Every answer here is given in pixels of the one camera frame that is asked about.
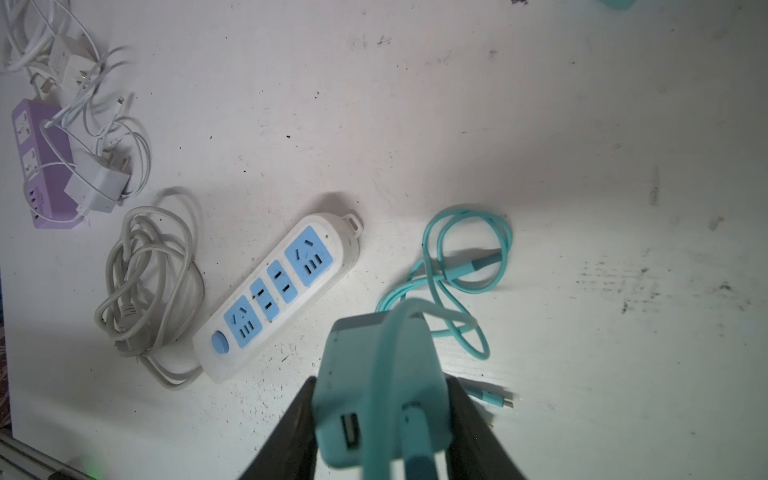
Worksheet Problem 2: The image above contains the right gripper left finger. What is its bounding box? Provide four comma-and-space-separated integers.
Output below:
239, 376, 318, 480

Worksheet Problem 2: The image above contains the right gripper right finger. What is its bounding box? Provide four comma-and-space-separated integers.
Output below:
446, 376, 526, 480

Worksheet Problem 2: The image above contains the teal charger with cable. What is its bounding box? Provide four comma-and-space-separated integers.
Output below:
311, 208, 513, 479

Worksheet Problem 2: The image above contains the white blue power strip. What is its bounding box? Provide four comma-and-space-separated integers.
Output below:
93, 187, 365, 391

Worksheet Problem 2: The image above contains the purple power strip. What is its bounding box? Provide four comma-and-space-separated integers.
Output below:
11, 99, 83, 230

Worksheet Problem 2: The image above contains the white charger adapter with cable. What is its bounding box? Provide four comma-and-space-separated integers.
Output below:
23, 35, 152, 216

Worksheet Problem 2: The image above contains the light green charger with cable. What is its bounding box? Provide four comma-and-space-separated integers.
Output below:
600, 0, 637, 11

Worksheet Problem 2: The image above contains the white coiled charger cable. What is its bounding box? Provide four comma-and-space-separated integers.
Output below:
0, 0, 100, 76

